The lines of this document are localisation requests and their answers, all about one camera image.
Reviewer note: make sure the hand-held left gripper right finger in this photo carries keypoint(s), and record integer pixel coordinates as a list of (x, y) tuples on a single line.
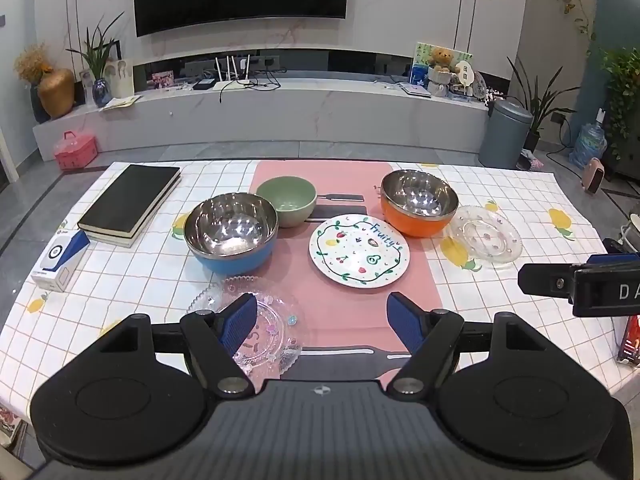
[(405, 327)]

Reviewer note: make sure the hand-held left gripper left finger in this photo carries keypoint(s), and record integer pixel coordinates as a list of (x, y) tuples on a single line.
[(239, 324)]

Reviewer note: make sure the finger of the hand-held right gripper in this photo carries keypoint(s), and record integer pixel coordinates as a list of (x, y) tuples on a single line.
[(545, 281)]

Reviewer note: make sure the clear glass plate beaded rim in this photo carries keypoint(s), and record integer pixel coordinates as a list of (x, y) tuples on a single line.
[(274, 321)]

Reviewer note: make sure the clear glass plate smooth rim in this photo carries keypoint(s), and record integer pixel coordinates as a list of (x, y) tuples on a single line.
[(487, 235)]

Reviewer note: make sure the white fruit-print plate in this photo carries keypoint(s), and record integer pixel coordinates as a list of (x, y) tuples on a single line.
[(359, 252)]

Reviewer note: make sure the blue steel bowl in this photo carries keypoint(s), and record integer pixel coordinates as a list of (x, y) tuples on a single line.
[(230, 232)]

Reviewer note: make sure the orange steel bowl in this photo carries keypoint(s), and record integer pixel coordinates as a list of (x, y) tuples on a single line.
[(419, 210)]

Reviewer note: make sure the green ceramic bowl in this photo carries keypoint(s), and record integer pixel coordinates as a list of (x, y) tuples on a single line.
[(287, 205)]

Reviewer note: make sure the red and dark packet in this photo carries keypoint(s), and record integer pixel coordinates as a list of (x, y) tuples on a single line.
[(631, 340)]

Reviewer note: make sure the pink placemat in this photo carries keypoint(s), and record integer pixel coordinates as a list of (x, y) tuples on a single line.
[(350, 305)]

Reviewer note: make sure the lemon-print checked tablecloth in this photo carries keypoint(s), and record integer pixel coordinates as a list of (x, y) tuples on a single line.
[(150, 275)]

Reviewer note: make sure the pink space heater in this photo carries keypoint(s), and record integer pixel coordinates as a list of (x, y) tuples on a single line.
[(594, 176)]

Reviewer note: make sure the blue water bottle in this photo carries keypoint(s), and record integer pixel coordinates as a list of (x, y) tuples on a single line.
[(589, 145)]

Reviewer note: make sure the grey trash bin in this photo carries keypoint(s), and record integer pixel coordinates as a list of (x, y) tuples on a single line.
[(505, 132)]

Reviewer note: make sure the black book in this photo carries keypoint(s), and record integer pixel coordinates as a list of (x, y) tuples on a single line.
[(127, 200)]

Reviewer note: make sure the potted long-leaf plant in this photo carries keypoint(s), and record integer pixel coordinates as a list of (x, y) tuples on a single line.
[(537, 105)]

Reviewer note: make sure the white and blue box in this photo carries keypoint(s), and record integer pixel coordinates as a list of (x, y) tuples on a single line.
[(57, 265)]

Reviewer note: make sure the bushy green plant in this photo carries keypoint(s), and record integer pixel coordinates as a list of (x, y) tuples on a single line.
[(622, 90)]

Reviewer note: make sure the marble television cabinet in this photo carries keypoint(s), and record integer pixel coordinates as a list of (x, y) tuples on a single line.
[(310, 115)]

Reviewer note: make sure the teddy bear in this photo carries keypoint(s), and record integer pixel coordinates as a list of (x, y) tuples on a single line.
[(442, 67)]

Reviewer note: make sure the pink storage box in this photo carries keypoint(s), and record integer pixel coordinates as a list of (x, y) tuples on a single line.
[(75, 152)]

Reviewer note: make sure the white router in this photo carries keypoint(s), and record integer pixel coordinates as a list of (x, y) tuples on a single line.
[(234, 77)]

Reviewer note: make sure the green picture board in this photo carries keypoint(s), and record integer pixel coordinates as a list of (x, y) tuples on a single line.
[(419, 62)]

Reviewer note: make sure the pink photo card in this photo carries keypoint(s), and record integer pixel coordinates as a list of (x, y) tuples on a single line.
[(162, 79)]

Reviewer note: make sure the blue glass vase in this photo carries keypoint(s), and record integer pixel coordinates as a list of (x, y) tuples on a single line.
[(102, 92)]

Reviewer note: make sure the gold vase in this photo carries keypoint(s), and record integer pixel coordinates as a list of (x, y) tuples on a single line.
[(56, 94)]

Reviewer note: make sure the green leafy plant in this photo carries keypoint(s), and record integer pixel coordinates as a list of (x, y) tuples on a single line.
[(97, 52)]

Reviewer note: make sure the dried yellow flowers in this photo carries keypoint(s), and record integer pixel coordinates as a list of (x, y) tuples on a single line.
[(32, 62)]

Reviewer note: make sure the white photo frame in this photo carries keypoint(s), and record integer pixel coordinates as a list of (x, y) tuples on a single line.
[(120, 77)]

